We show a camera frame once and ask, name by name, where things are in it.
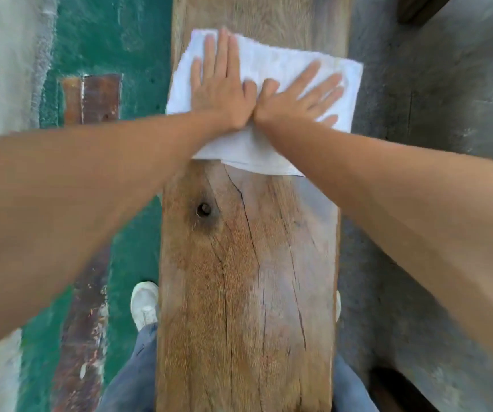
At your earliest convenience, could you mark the person's left trouser leg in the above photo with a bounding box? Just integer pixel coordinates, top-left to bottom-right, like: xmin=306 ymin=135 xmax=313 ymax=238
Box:
xmin=96 ymin=323 xmax=159 ymax=412

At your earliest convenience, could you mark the person's right hand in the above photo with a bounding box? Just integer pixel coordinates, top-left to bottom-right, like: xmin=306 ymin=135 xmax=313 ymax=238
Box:
xmin=252 ymin=60 xmax=345 ymax=130

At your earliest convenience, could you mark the white cloth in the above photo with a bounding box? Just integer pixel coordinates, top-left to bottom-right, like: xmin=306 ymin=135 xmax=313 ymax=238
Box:
xmin=166 ymin=29 xmax=364 ymax=177

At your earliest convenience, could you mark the person's left hand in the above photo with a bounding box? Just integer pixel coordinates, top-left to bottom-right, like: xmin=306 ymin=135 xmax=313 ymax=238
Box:
xmin=190 ymin=27 xmax=258 ymax=133

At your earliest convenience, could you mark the long wooden bench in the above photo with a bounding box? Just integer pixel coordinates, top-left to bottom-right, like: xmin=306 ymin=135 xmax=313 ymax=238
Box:
xmin=155 ymin=0 xmax=354 ymax=412

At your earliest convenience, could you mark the person's trouser leg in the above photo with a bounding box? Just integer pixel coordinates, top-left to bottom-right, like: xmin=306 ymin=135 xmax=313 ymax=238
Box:
xmin=332 ymin=354 xmax=380 ymax=412
xmin=96 ymin=323 xmax=159 ymax=412

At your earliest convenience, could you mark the person's right forearm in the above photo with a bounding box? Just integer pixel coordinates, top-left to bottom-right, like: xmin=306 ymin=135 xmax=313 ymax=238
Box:
xmin=258 ymin=119 xmax=493 ymax=379

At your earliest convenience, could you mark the person's white left shoe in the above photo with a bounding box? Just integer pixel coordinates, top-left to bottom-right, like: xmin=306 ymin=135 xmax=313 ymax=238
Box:
xmin=130 ymin=281 xmax=160 ymax=332

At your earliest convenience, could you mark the person's left forearm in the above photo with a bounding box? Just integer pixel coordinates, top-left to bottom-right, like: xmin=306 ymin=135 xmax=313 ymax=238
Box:
xmin=0 ymin=110 xmax=232 ymax=366

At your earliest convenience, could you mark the person's right trouser leg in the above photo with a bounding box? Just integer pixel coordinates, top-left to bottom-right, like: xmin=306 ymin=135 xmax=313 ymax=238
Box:
xmin=332 ymin=354 xmax=380 ymax=412

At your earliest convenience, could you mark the rusty brown plank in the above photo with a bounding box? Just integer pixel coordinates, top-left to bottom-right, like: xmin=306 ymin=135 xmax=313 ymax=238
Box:
xmin=51 ymin=73 xmax=123 ymax=412

